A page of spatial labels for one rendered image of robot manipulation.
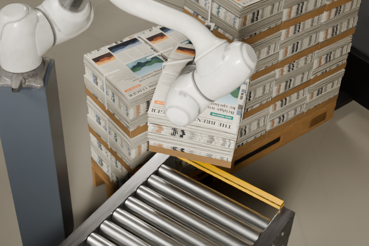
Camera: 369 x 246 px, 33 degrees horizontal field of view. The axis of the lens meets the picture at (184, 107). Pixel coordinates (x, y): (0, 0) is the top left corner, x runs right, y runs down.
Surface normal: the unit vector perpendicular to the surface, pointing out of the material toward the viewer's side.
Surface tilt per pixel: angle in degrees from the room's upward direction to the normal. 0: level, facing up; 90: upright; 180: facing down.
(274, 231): 0
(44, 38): 84
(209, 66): 68
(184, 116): 84
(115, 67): 1
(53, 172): 90
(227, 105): 14
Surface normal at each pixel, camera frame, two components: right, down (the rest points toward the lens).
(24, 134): 0.00, 0.64
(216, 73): -0.47, 0.22
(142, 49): 0.05, -0.76
